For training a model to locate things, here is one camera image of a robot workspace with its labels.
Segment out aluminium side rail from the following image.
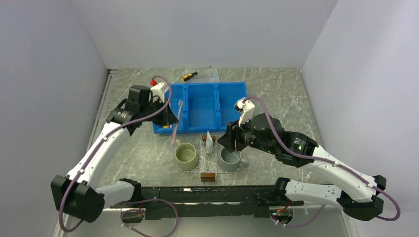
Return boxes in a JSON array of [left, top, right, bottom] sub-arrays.
[[51, 69, 117, 237]]

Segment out yellow black screwdriver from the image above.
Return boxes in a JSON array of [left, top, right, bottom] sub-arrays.
[[181, 66, 211, 82]]

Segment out light green ceramic mug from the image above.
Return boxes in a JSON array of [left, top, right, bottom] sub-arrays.
[[175, 140, 199, 171]]

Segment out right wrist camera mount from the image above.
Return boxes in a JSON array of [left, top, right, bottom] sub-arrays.
[[235, 98, 255, 128]]

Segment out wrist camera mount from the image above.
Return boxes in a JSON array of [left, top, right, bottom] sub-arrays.
[[235, 98, 255, 128], [150, 79, 168, 102]]

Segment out purple cable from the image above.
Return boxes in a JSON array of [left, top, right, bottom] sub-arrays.
[[243, 95, 401, 229], [58, 75, 179, 237]]

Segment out blue three-compartment plastic bin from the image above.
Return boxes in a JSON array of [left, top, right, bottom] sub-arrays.
[[170, 82, 248, 134]]

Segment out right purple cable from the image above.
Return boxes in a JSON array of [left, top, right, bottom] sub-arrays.
[[243, 95, 401, 229]]

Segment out grey ceramic mug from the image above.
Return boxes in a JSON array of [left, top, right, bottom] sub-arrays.
[[218, 148, 249, 172]]

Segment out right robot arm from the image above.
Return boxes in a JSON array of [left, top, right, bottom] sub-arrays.
[[217, 114, 386, 221]]

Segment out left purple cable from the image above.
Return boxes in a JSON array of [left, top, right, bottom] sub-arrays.
[[58, 75, 179, 237]]

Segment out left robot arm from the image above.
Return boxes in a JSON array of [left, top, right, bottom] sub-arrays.
[[51, 82, 178, 223]]

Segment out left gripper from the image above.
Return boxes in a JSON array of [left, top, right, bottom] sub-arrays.
[[140, 98, 178, 126]]

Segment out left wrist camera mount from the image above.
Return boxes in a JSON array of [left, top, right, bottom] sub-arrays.
[[150, 79, 168, 102]]

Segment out clear plastic organizer box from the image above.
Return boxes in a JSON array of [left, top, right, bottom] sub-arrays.
[[186, 68, 220, 83]]

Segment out clear toothbrush holder brown ends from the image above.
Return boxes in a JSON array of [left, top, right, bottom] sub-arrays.
[[199, 133, 216, 183]]

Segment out white teal toothpaste tube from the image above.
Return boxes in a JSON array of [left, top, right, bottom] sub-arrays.
[[205, 131, 214, 156]]

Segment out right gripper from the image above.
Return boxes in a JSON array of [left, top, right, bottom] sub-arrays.
[[217, 113, 277, 155]]

